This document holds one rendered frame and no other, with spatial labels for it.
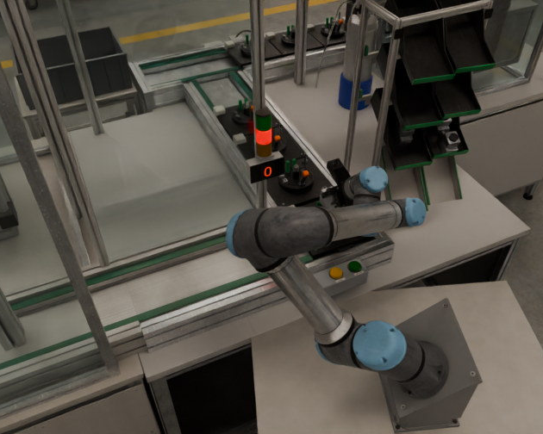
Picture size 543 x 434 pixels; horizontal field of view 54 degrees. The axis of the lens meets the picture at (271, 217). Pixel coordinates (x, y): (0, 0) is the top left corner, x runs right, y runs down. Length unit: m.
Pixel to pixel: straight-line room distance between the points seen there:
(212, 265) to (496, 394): 0.97
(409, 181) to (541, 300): 1.45
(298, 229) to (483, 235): 1.14
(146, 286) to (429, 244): 1.03
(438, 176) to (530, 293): 1.35
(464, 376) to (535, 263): 1.99
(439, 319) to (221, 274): 0.72
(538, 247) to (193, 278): 2.27
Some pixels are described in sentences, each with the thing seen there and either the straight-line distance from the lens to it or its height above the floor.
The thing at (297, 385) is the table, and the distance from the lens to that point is 1.65.
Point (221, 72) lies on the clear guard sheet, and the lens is 1.56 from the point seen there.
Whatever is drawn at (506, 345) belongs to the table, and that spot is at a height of 0.86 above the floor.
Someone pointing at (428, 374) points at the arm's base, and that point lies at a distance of 1.45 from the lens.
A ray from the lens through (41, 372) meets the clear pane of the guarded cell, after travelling 1.65.
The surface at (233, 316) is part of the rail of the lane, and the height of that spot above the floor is 0.88.
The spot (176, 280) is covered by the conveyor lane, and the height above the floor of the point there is 0.92.
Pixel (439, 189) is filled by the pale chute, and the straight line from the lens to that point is 2.04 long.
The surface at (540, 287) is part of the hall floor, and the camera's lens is 3.29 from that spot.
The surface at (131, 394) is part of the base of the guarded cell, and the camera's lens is 1.79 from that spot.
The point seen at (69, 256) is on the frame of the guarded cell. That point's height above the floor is 1.39.
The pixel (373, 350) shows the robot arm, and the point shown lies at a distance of 1.35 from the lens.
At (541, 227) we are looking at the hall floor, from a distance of 3.64.
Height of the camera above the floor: 2.30
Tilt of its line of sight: 44 degrees down
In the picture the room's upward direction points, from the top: straight up
